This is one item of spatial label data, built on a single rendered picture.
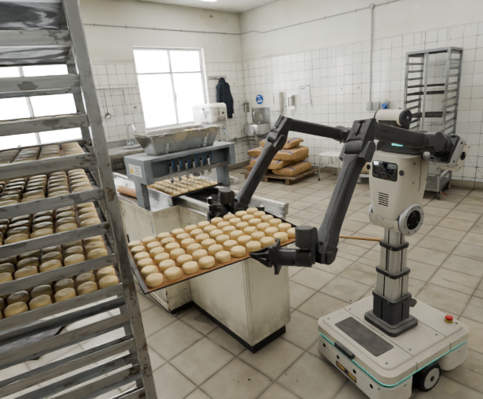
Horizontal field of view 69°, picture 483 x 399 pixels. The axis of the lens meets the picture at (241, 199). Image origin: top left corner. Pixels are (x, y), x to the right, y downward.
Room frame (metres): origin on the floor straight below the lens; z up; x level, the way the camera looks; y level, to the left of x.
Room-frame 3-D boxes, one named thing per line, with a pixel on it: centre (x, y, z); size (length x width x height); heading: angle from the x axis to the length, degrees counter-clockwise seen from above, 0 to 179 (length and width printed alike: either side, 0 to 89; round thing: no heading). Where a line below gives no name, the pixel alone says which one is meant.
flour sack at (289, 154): (5.97, -0.92, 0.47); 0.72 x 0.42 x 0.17; 139
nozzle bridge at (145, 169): (2.50, 0.40, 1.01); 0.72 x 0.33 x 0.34; 127
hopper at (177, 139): (2.50, 0.40, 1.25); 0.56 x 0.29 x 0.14; 127
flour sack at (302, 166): (5.98, -0.95, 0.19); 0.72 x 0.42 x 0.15; 138
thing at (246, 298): (2.10, 0.09, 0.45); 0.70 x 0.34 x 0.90; 37
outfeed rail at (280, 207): (2.68, 0.35, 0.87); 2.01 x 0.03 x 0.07; 37
